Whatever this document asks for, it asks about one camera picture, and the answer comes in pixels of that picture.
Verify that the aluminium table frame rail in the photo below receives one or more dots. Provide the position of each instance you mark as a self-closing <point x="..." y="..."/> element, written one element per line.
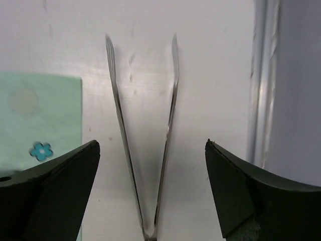
<point x="262" y="80"/>

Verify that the mint cartoon placemat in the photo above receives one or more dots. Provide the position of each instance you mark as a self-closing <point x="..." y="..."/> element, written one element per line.
<point x="41" y="119"/>

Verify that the metal food tongs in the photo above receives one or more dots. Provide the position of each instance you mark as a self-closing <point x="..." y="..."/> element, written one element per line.
<point x="112" y="72"/>

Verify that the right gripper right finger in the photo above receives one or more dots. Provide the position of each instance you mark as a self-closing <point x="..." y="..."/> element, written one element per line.
<point x="254" y="204"/>

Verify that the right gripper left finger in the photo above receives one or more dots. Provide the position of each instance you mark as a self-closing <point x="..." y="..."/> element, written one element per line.
<point x="48" y="201"/>

